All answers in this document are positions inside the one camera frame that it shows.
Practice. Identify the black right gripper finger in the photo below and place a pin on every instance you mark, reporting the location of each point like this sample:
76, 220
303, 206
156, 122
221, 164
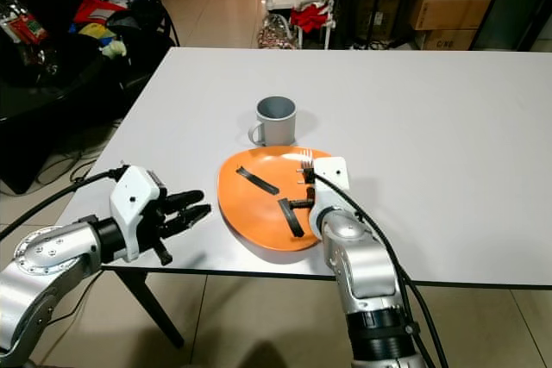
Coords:
308, 176

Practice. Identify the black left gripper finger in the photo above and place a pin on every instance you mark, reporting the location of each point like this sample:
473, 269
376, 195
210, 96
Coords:
188, 220
181, 201

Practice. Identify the silver metal fork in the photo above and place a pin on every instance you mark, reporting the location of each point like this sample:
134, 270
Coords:
307, 159

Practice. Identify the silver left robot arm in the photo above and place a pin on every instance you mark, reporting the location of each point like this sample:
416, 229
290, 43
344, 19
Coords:
43, 273

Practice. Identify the short black tape strip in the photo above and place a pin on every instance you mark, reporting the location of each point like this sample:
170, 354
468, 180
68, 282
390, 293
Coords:
290, 217

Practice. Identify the long black tape strip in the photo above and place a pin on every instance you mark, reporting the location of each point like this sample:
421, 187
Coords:
259, 180

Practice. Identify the grey ceramic mug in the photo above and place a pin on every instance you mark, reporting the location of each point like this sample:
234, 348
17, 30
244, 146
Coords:
278, 127

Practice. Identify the orange round plate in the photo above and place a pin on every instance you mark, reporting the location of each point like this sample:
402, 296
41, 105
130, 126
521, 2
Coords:
246, 210

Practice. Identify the black metal table leg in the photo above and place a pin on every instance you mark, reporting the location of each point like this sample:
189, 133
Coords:
151, 312

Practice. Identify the patterned mesh bag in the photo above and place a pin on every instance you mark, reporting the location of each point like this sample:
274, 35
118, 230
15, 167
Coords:
276, 34

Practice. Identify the red cloth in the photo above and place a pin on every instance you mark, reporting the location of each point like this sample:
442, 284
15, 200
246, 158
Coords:
310, 18

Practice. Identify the white crumpled cloth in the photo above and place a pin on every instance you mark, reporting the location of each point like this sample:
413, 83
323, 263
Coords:
114, 48

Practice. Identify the black round glass table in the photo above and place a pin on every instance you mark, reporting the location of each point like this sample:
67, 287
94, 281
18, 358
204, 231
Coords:
43, 101

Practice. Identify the dark brown cardboard box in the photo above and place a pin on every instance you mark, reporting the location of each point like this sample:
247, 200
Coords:
379, 15

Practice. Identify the black fabric bag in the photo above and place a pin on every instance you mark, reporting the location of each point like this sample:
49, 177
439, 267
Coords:
145, 19

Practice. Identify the yellow packet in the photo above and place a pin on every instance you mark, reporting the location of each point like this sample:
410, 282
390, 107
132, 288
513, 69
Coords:
97, 30

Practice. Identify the printed brown cardboard box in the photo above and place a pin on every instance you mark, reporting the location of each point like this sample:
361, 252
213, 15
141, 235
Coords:
448, 40

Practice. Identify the red flat bag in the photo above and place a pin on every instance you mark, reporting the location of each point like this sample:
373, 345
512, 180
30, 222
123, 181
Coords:
99, 10

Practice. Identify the large brown cardboard box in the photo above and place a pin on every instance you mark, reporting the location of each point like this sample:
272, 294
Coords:
453, 10

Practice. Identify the clear packet with red label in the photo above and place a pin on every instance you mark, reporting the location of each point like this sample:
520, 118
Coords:
24, 28

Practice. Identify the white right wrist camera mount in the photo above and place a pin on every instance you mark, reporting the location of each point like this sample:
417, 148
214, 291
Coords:
329, 187

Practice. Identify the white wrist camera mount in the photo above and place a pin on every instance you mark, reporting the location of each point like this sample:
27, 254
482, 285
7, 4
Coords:
134, 200
329, 187

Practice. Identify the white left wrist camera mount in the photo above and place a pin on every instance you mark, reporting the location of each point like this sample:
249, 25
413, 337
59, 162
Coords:
134, 200

